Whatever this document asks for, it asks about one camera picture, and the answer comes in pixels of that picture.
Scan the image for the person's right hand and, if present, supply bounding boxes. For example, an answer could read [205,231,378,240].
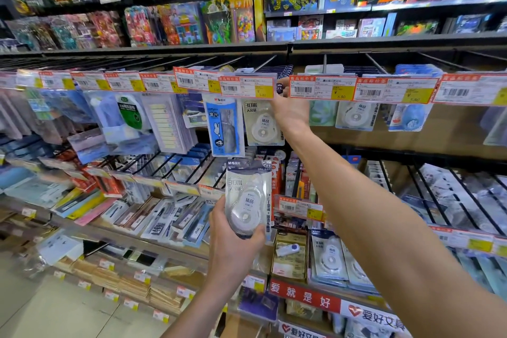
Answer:
[269,77,312,137]

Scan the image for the person's left hand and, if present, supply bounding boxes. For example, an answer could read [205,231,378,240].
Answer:
[205,195,267,285]

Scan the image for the green correction tape packet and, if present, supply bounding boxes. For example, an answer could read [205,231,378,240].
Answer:
[308,100,340,127]

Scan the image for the row of white correction tapes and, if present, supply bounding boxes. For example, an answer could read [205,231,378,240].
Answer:
[241,99,286,147]

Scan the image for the white correction tape packet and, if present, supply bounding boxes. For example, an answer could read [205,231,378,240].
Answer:
[224,158,275,243]
[334,102,380,132]

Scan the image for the pile of white correction tapes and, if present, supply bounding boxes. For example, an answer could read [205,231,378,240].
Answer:
[307,229,381,295]

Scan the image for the bunch of blue correction tapes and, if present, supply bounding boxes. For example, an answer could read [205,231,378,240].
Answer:
[388,103,435,133]

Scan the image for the person's left forearm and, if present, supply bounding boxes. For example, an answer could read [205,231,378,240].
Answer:
[160,268,238,338]

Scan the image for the person's right forearm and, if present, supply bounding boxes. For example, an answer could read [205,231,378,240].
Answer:
[283,127,507,338]

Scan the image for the red shelf label strip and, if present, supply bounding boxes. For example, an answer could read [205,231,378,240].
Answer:
[268,278,412,338]

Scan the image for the small white blue device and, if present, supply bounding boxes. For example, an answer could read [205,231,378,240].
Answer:
[275,243,302,258]

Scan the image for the dark purple packet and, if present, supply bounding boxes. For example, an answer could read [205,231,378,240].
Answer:
[237,286,280,322]

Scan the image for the row of orange price tags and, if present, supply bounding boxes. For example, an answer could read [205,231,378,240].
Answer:
[0,66,507,107]
[0,153,507,259]

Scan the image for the gold box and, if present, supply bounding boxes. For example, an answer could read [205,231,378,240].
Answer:
[271,230,309,281]

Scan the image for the row of white red packets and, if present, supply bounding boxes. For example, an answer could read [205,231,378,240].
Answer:
[271,155,286,208]

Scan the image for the blue ruler packet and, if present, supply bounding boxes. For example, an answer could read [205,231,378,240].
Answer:
[202,94,246,158]

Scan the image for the pile of pen packets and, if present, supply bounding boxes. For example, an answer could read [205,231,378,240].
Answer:
[101,195,217,249]

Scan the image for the dark blue card packet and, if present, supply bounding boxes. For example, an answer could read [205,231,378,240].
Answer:
[178,92,209,128]

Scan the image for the row of white card packets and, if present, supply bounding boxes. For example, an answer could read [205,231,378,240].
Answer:
[364,160,393,194]

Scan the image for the row of blue white packets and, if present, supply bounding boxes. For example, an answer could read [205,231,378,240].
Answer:
[158,143,214,184]

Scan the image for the stacks of brown envelopes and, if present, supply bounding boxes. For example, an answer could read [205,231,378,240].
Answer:
[53,256,187,315]

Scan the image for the white index tab packet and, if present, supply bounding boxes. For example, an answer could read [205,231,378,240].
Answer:
[142,92,198,155]

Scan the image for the row of colourful toy packets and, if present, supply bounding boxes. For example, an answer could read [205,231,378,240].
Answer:
[0,0,256,51]

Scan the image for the pile of yellow pink packets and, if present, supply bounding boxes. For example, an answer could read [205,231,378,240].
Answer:
[51,187,119,228]

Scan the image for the green label tape packet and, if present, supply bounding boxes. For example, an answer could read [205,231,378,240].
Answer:
[85,90,153,144]

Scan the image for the white paper pack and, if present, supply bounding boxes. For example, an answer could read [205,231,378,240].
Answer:
[37,230,85,267]

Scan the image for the rows of grey white packets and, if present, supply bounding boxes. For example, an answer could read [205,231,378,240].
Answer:
[400,163,507,236]

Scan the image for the row of clear hanging packets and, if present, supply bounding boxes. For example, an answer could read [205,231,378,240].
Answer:
[0,88,96,144]

